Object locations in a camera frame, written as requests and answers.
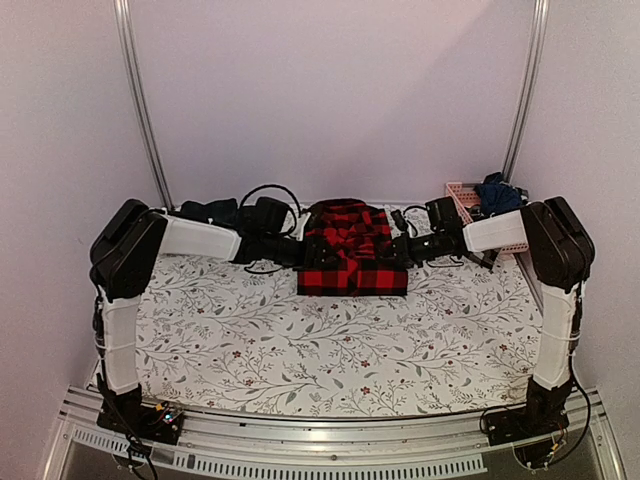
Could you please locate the front aluminium rail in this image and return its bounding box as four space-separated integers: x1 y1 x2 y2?
43 387 629 479

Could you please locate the aluminium frame post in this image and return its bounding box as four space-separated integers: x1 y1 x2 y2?
113 0 174 209
502 0 550 180

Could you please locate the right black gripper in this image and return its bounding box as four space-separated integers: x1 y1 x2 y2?
375 232 444 270

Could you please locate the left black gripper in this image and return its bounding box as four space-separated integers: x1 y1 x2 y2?
264 233 342 272

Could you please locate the left aluminium frame post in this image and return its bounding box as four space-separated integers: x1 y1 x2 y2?
113 0 174 209

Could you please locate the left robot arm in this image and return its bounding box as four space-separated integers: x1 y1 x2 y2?
89 186 313 434

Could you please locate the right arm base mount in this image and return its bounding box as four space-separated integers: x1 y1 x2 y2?
479 391 569 470

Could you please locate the pink plastic basket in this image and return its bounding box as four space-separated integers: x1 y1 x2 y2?
445 182 529 254

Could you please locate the grey white plaid cloth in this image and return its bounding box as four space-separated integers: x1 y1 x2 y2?
479 249 500 271

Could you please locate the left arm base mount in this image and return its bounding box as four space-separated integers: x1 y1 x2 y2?
97 390 184 445

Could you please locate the dark blue garment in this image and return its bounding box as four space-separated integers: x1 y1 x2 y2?
474 172 529 217

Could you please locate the right aluminium frame post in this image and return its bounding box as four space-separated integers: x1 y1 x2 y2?
502 0 550 180

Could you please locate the floral patterned table mat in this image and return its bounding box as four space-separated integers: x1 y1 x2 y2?
136 255 543 417

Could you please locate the red black plaid shirt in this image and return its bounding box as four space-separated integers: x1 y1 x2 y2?
297 199 408 297

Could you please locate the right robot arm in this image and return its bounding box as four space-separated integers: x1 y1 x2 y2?
391 197 595 395

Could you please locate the dark green plaid skirt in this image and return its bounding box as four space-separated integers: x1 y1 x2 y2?
173 198 238 228

